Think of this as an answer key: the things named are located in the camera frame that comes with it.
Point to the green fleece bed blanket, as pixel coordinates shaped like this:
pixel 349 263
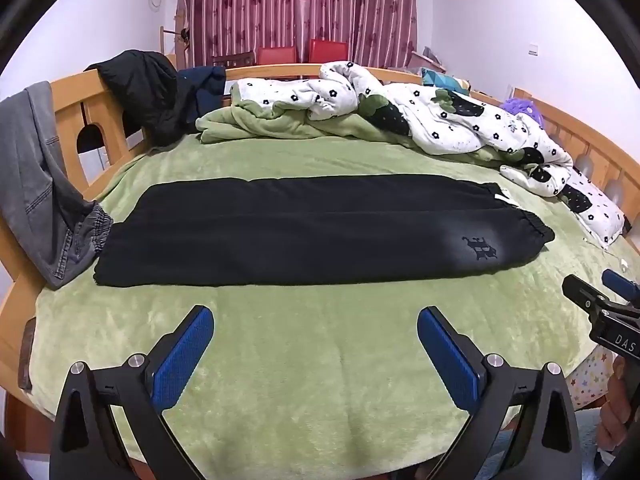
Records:
pixel 300 360

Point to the white flower-print quilt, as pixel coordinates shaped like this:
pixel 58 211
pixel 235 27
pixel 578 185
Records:
pixel 440 110

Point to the grey jeans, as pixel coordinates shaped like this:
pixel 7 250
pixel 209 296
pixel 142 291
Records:
pixel 35 170

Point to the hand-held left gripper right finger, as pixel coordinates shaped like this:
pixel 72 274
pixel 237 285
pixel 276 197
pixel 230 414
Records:
pixel 447 355

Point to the black jacket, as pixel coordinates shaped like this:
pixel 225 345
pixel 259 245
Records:
pixel 145 90

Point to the red chair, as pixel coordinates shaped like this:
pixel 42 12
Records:
pixel 327 50
pixel 276 55

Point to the wooden coat rack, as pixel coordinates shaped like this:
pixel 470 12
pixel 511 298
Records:
pixel 172 35

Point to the black pants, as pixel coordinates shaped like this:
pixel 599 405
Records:
pixel 300 230

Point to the teal patterned pillow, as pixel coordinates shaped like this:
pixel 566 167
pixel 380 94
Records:
pixel 442 80

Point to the dark blue garment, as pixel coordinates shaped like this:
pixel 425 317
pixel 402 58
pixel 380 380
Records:
pixel 205 82

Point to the crumpled green blanket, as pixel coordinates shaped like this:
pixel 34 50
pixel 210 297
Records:
pixel 240 122

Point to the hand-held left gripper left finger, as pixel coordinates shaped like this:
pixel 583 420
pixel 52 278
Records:
pixel 182 355

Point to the person's right hand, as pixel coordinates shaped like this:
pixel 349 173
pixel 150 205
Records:
pixel 614 410

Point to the wooden bed frame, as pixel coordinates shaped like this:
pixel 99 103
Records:
pixel 67 97

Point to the white flower-print pillow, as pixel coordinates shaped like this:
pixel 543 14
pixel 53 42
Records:
pixel 595 210

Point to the star-print sheet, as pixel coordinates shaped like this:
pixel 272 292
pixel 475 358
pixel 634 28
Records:
pixel 592 380

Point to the dark wooden chair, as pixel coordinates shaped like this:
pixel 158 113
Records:
pixel 234 59

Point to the purple fluffy cloth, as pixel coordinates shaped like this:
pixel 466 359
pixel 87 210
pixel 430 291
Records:
pixel 522 110

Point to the red striped curtain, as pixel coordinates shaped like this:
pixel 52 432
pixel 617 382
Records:
pixel 240 10

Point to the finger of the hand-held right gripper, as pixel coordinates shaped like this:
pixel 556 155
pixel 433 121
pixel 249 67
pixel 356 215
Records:
pixel 620 282
pixel 580 292

